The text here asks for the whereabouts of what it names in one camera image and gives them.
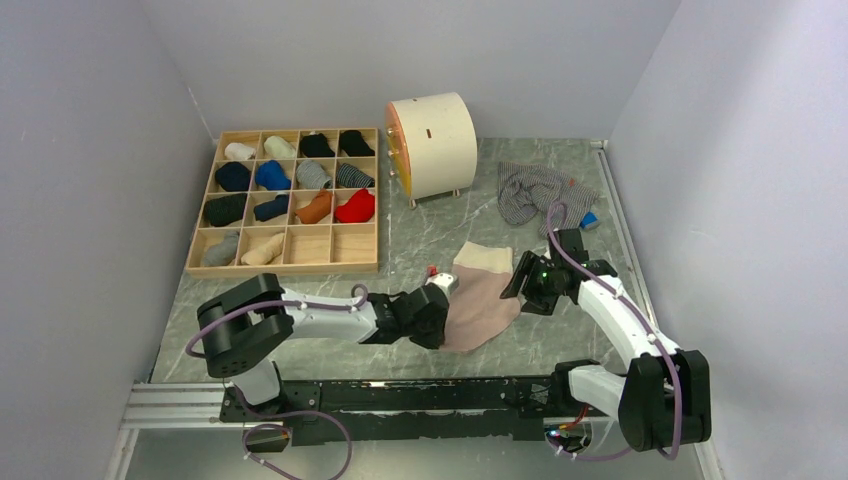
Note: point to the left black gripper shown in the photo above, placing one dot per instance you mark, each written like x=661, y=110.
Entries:
x=435, y=339

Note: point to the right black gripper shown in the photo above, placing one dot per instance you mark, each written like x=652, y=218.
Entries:
x=536, y=303

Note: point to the pink beige underwear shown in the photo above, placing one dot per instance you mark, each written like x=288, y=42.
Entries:
x=476, y=312

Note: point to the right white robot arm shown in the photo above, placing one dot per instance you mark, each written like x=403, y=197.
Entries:
x=663, y=400

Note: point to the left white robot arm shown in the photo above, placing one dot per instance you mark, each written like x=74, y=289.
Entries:
x=239, y=329

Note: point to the grey striped underwear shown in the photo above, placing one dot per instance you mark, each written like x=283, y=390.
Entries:
x=525, y=190

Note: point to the blue small object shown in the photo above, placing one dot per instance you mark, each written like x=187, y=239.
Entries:
x=589, y=221

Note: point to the red rolled sock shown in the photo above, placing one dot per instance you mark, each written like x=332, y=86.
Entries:
x=359, y=208

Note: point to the orange rolled sock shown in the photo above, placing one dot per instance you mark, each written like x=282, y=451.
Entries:
x=318, y=208

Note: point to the cream cylindrical drum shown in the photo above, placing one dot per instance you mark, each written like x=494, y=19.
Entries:
x=432, y=144

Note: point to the striped dark rolled sock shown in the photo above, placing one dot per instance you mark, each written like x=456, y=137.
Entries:
x=350, y=176

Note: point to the wooden compartment tray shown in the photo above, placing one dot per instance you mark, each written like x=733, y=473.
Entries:
x=291, y=202

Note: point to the black rolled sock right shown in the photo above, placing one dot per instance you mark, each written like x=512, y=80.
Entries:
x=353, y=144

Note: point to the dark navy rolled sock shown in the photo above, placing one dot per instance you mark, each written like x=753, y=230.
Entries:
x=271, y=209

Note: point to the blue rolled sock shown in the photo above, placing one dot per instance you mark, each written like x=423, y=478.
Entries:
x=271, y=176

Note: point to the light grey rolled sock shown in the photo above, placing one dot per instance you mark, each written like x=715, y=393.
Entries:
x=222, y=253

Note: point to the cream rolled sock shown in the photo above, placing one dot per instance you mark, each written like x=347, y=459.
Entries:
x=277, y=147

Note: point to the black ribbed rolled sock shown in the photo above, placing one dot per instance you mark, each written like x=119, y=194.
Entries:
x=224, y=210

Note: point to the white rolled sock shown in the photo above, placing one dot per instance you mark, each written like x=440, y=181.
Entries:
x=237, y=151

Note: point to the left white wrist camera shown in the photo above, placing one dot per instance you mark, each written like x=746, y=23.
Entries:
x=446, y=282

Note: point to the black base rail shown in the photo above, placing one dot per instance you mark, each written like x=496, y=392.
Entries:
x=522, y=408

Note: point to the aluminium frame rail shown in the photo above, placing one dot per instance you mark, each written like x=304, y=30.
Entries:
x=167, y=406

